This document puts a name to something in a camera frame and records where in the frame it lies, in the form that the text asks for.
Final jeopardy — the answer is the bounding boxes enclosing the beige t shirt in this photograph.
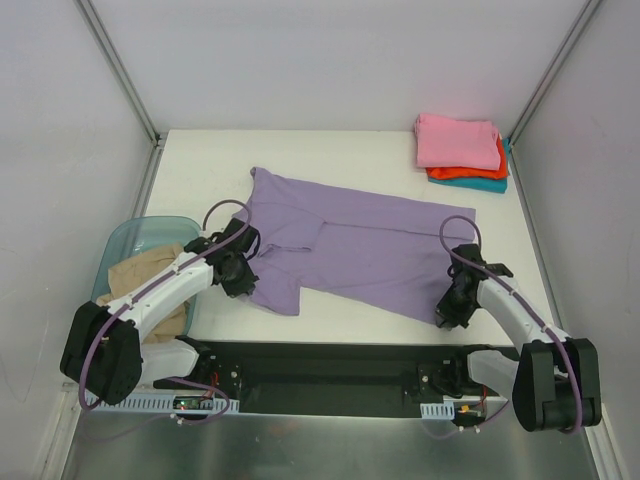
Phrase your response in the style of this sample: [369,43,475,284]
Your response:
[95,243,191,344]

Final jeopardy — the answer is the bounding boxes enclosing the right white cable duct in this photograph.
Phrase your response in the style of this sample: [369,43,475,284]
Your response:
[420,401,456,421]

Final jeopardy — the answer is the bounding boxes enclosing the left aluminium frame post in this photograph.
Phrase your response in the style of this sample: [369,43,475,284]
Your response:
[74,0,162,146]

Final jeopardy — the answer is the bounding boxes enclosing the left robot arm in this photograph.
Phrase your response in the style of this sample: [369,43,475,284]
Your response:
[60,219,261,409]

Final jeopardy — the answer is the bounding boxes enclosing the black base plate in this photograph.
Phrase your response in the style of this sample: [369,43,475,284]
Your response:
[152,339,519,416]

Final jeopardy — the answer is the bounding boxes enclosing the left white cable duct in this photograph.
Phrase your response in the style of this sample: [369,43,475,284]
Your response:
[95,393,240,416]

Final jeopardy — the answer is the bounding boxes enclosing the purple t shirt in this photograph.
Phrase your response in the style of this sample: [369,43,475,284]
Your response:
[237,167,476,324]

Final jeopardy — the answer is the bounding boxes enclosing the white cable duct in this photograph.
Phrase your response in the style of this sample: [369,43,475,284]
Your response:
[420,401,456,421]
[95,393,240,416]

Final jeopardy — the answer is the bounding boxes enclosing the aluminium frame post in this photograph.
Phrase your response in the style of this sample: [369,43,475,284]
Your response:
[74,0,162,146]
[508,0,604,145]

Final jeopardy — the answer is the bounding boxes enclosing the teal folded t shirt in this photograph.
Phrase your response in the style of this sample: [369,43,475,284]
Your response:
[427,138,510,194]

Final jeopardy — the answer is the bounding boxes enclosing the translucent blue plastic bin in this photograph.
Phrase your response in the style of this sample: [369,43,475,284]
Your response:
[91,216,200,303]

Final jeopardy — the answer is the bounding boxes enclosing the orange folded t shirt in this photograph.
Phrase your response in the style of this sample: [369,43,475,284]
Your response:
[426,136,508,180]

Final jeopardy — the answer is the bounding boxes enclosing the pink folded t shirt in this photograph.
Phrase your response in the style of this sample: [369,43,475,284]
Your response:
[414,114,501,171]

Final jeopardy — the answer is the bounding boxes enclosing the right aluminium frame post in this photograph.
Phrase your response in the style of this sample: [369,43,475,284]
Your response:
[508,0,604,145]

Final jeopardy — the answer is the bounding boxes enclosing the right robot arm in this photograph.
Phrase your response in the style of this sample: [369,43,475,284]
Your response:
[430,244,602,433]

